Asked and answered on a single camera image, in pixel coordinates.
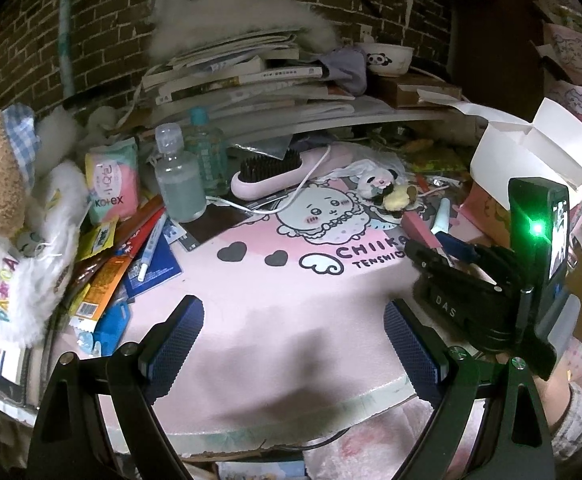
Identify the stack of books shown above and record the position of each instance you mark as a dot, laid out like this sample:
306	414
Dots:
233	77

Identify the panda ceramic bowl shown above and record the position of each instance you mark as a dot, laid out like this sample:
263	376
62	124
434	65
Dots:
387	59

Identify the purple cloth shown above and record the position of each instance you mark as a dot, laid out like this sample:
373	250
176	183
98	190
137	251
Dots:
347	68

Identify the yellow plush toy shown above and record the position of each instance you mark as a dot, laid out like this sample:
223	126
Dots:
401	197

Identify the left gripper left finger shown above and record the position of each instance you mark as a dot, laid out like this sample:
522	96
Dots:
167	345

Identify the pink desk mat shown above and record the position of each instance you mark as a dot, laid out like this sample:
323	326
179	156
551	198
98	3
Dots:
292	346

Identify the blue packet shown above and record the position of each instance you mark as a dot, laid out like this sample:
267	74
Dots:
163	267

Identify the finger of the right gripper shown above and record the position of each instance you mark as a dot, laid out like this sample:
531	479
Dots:
463	256

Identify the orange packet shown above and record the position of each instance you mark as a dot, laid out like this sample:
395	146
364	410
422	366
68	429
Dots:
99	294

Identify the white fluffy fur piece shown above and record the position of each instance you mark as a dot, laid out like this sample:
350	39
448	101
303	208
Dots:
185	25

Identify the panda plush toy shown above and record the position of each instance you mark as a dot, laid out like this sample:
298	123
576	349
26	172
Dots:
376	183

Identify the white plush toy with cap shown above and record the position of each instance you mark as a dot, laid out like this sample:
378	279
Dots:
43	202

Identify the dark pink flat box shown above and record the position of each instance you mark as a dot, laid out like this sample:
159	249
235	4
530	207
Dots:
416	229

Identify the teal bottle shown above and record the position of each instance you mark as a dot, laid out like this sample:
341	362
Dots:
208	144

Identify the light blue cosmetic tube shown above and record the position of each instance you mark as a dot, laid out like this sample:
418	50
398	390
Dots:
441	222

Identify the pink kotex pack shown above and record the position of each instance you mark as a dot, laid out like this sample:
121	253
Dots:
112	179

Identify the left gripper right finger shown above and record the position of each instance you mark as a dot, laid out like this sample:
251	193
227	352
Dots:
420	350

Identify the pink hair brush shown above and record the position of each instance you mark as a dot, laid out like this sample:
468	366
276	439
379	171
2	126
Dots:
260	176

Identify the pink cartoon cardboard box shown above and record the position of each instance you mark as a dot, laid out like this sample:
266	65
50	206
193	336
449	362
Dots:
550	147

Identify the clear liquid bottle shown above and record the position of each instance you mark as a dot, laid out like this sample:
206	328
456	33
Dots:
178	176

